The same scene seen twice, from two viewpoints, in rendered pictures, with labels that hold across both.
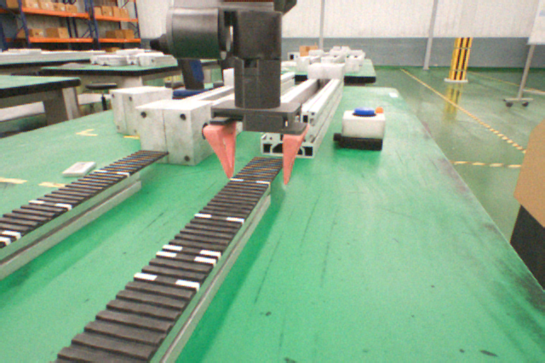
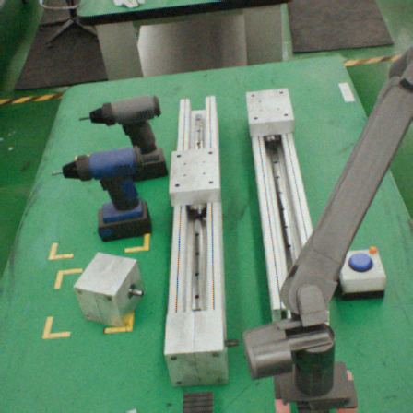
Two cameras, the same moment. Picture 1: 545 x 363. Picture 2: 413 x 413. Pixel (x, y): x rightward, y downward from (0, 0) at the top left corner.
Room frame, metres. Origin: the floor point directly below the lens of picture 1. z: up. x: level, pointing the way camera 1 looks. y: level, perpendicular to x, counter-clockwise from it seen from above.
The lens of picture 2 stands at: (-0.09, 0.23, 1.71)
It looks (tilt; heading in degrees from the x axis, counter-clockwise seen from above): 39 degrees down; 351
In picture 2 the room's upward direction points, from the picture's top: 8 degrees counter-clockwise
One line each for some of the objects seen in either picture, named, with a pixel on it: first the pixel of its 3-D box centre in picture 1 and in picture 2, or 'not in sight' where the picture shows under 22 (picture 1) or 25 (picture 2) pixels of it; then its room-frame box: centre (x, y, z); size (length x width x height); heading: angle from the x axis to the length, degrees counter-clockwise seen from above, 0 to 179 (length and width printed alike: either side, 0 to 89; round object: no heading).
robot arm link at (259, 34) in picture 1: (252, 35); (310, 348); (0.44, 0.02, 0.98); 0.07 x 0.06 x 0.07; 86
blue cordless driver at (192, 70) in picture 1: (179, 73); (104, 194); (1.05, 0.27, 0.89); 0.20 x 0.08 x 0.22; 84
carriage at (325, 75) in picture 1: (326, 74); (269, 116); (1.24, -0.19, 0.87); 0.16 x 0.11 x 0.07; 166
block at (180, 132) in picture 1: (184, 130); (204, 348); (0.61, 0.16, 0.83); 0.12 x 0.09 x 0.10; 76
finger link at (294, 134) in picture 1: (277, 147); (330, 399); (0.43, -0.01, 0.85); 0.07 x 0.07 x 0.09; 75
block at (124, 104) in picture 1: (146, 111); (115, 290); (0.81, 0.29, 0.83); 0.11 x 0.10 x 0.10; 55
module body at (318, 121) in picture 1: (317, 100); (279, 189); (1.00, -0.13, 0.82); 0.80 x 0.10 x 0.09; 166
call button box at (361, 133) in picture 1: (358, 129); (355, 274); (0.70, -0.17, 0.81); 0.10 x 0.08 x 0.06; 76
